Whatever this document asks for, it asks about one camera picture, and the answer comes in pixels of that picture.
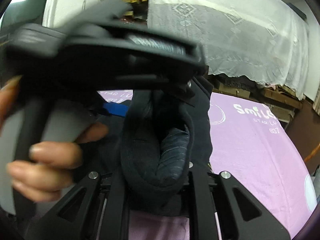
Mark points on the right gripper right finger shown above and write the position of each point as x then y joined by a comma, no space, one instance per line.
220,207

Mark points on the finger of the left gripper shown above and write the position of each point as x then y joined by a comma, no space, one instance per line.
116,109

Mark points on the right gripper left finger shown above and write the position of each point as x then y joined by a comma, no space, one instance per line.
95,208

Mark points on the black hooded jacket yellow lining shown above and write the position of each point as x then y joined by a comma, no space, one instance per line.
153,145

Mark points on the purple printed bed sheet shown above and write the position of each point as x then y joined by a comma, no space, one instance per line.
249,141

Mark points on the white lace cover cloth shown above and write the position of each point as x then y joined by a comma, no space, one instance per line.
263,40

